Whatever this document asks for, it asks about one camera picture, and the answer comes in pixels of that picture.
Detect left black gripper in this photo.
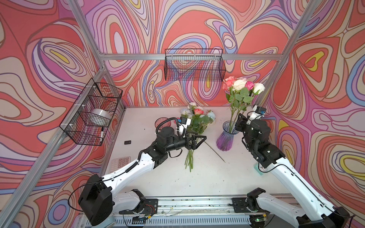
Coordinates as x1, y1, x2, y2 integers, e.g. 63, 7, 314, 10
163, 131, 206, 154

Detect red pink rose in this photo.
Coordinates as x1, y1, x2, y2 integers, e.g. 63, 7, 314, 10
185, 106, 204, 172

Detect white green-tinged rose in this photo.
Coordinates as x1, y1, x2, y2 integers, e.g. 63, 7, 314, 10
241, 83, 265, 111

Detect magenta pink rose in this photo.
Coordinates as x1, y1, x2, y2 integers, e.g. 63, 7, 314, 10
244, 81, 254, 111

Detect salmon pink rose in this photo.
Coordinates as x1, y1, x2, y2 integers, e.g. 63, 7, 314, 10
222, 76, 236, 133

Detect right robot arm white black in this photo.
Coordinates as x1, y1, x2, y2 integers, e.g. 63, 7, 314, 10
235, 114, 350, 228

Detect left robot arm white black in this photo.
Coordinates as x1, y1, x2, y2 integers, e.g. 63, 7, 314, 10
78, 126, 207, 226

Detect blue purple glass vase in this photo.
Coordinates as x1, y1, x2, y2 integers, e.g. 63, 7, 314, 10
216, 121, 239, 152

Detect red grey glass vase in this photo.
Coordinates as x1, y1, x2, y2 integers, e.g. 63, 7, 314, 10
155, 117, 171, 131

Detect white blue flower sprig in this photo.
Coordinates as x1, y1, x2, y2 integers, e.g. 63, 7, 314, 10
181, 102, 225, 163

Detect mint green alarm clock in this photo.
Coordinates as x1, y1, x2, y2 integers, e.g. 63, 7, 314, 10
254, 164, 263, 176

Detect pink calculator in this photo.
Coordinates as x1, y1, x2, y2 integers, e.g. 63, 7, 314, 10
109, 156, 131, 173

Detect silver tape roll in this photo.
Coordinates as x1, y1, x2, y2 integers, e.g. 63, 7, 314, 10
91, 108, 112, 119

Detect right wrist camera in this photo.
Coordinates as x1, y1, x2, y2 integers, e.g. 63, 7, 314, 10
247, 105, 267, 125

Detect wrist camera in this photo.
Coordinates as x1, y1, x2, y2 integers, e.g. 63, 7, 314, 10
176, 117, 191, 137
247, 105, 267, 125

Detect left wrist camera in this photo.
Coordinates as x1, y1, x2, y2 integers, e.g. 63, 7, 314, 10
176, 117, 191, 137

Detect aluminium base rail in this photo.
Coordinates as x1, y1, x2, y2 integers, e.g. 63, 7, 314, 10
78, 194, 317, 227

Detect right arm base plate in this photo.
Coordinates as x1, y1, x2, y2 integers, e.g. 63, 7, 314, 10
231, 196, 272, 214

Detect back black wire basket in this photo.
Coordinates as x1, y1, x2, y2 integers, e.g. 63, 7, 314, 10
164, 47, 226, 82

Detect black wire basket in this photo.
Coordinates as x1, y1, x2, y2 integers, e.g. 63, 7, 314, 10
164, 47, 226, 82
60, 79, 123, 146

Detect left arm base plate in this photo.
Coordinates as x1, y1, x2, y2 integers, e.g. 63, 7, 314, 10
119, 198, 158, 216

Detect left black wire basket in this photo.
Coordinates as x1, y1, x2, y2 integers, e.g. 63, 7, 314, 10
60, 79, 123, 146

